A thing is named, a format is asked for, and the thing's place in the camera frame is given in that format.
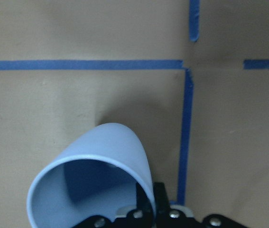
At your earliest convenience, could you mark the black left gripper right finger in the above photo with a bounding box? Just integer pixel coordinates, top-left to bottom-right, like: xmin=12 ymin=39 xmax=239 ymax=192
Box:
xmin=153 ymin=182 xmax=243 ymax=228

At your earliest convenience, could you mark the light blue plastic cup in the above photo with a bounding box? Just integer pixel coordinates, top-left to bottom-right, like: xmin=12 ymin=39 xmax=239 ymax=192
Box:
xmin=27 ymin=123 xmax=156 ymax=228

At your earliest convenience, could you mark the brown paper table cover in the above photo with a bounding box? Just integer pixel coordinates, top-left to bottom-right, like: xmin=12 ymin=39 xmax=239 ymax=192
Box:
xmin=0 ymin=0 xmax=269 ymax=228

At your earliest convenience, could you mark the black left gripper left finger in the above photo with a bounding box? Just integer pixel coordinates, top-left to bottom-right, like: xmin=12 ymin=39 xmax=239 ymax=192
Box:
xmin=74 ymin=183 xmax=154 ymax=228

